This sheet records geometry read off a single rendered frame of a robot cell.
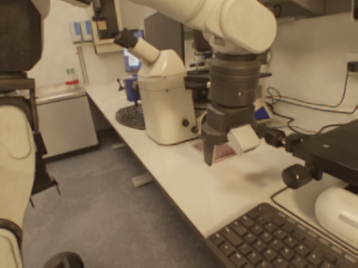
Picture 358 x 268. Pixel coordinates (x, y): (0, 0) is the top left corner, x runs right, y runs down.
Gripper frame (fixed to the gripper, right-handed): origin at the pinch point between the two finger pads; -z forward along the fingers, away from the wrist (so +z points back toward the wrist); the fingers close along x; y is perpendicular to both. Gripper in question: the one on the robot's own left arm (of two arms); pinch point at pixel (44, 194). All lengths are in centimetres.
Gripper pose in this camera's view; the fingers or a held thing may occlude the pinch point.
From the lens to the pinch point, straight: 111.2
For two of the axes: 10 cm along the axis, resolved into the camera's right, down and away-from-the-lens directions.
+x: 7.4, -3.2, 6.0
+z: -1.3, -9.3, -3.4
